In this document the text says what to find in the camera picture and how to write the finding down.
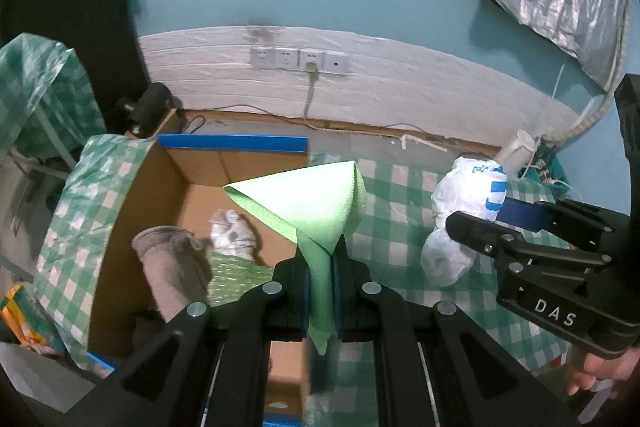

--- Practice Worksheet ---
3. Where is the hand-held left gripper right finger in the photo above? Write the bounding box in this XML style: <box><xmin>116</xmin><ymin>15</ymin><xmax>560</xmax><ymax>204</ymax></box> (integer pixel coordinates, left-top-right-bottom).
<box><xmin>334</xmin><ymin>234</ymin><xmax>581</xmax><ymax>427</ymax></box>

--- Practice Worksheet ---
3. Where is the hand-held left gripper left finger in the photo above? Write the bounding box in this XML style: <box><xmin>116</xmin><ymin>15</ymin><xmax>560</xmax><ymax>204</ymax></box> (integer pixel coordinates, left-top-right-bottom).
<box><xmin>82</xmin><ymin>243</ymin><xmax>311</xmax><ymax>427</ymax></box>

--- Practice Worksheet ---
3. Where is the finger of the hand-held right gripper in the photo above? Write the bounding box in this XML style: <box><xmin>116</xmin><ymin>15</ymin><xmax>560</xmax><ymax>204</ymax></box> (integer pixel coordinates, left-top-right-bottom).
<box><xmin>501</xmin><ymin>198</ymin><xmax>626</xmax><ymax>235</ymax></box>
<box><xmin>446</xmin><ymin>211</ymin><xmax>613</xmax><ymax>269</ymax></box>

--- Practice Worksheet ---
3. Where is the white plastic bag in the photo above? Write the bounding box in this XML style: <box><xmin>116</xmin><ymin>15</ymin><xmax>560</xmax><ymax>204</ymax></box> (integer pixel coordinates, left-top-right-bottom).
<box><xmin>420</xmin><ymin>156</ymin><xmax>508</xmax><ymax>288</ymax></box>

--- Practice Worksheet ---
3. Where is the light green cloth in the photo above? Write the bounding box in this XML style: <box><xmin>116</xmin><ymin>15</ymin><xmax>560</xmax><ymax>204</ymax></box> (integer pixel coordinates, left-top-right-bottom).
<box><xmin>222</xmin><ymin>161</ymin><xmax>367</xmax><ymax>355</ymax></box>

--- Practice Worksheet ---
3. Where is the grey sock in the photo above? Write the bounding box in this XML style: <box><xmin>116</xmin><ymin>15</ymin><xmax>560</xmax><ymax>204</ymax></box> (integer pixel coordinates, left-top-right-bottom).
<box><xmin>131</xmin><ymin>227</ymin><xmax>213</xmax><ymax>323</ymax></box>

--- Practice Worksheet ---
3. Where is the blue-edged cardboard box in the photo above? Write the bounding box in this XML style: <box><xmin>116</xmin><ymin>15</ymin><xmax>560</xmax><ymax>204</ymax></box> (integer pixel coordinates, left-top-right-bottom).
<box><xmin>87</xmin><ymin>134</ymin><xmax>311</xmax><ymax>427</ymax></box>

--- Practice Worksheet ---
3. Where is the person's right hand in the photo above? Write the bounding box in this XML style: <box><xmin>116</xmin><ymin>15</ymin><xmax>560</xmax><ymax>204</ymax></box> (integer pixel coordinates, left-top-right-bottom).
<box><xmin>567</xmin><ymin>346</ymin><xmax>637</xmax><ymax>397</ymax></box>

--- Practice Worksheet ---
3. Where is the white cylindrical container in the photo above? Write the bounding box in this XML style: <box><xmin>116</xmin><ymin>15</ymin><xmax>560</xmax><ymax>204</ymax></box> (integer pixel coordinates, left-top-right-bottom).
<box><xmin>495</xmin><ymin>130</ymin><xmax>537</xmax><ymax>180</ymax></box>

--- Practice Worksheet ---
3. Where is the green dotted cloth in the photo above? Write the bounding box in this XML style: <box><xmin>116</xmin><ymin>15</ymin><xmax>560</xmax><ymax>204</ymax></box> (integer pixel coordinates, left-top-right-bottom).
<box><xmin>207</xmin><ymin>254</ymin><xmax>274</xmax><ymax>308</ymax></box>

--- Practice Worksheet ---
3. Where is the green checkered tablecloth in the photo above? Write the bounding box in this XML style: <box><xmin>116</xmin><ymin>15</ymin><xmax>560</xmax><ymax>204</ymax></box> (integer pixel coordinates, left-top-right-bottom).
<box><xmin>35</xmin><ymin>134</ymin><xmax>576</xmax><ymax>427</ymax></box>

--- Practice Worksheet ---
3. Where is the white grey crumpled cloth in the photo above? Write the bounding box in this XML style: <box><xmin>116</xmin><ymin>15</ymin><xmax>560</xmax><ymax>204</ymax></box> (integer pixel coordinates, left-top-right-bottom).
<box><xmin>209</xmin><ymin>208</ymin><xmax>261</xmax><ymax>265</ymax></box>

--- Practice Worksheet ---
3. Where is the orange green snack packet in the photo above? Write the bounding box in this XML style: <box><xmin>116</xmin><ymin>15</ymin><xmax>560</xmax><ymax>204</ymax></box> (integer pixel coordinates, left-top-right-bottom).
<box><xmin>0</xmin><ymin>284</ymin><xmax>66</xmax><ymax>354</ymax></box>

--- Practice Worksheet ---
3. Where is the green checkered plastic cover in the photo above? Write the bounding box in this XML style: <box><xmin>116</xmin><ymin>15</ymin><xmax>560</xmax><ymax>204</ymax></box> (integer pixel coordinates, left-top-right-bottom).
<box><xmin>0</xmin><ymin>33</ymin><xmax>108</xmax><ymax>158</ymax></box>

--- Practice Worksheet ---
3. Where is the white corrugated hose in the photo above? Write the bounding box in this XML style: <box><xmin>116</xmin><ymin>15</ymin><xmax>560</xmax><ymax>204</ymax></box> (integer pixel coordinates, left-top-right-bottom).
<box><xmin>542</xmin><ymin>72</ymin><xmax>622</xmax><ymax>142</ymax></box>

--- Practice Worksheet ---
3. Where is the thin white cable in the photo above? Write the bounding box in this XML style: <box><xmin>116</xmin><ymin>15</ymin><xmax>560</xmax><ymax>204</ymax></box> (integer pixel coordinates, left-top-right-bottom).
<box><xmin>550</xmin><ymin>64</ymin><xmax>567</xmax><ymax>98</ymax></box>

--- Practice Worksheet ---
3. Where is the white plastic wall covering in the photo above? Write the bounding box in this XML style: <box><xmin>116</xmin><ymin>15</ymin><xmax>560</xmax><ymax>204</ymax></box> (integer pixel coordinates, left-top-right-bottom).
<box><xmin>137</xmin><ymin>25</ymin><xmax>596</xmax><ymax>148</ymax></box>

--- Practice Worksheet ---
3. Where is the grey plug cable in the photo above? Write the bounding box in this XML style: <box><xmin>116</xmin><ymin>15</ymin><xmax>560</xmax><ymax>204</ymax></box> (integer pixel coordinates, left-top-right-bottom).
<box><xmin>301</xmin><ymin>62</ymin><xmax>319</xmax><ymax>124</ymax></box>

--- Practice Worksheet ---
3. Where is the white wall socket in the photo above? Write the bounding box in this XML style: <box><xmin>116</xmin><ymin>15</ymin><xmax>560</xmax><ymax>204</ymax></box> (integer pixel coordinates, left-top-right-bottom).
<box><xmin>324</xmin><ymin>52</ymin><xmax>351</xmax><ymax>75</ymax></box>
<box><xmin>275</xmin><ymin>48</ymin><xmax>300</xmax><ymax>72</ymax></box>
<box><xmin>299</xmin><ymin>49</ymin><xmax>325</xmax><ymax>72</ymax></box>
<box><xmin>250</xmin><ymin>47</ymin><xmax>276</xmax><ymax>70</ymax></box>

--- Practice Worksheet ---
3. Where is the black camera device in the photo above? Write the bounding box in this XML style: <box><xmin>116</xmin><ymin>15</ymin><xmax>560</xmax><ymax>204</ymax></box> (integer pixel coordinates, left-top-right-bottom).
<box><xmin>114</xmin><ymin>83</ymin><xmax>173</xmax><ymax>138</ymax></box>

